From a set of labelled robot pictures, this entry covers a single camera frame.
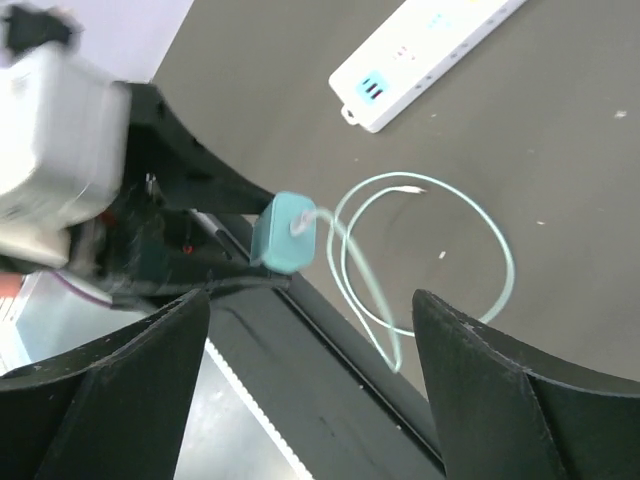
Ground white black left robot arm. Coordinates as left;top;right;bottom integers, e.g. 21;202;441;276
1;43;291;310

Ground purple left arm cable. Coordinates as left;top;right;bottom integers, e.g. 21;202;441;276
49;269;116;309

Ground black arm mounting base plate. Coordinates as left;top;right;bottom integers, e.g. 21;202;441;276
209;276;445;479

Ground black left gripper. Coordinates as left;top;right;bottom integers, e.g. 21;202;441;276
94;82;290;307

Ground teal charging cable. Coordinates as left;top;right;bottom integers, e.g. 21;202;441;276
289;171;516;375

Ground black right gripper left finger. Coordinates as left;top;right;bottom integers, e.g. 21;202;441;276
1;290;209;479

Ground white power strip coloured sockets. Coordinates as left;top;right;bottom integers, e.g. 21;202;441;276
328;0;525;133

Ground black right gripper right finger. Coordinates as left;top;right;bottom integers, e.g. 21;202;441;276
412;290;639;479

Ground teal USB charger plug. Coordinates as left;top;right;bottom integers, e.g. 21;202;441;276
250;191;316;275

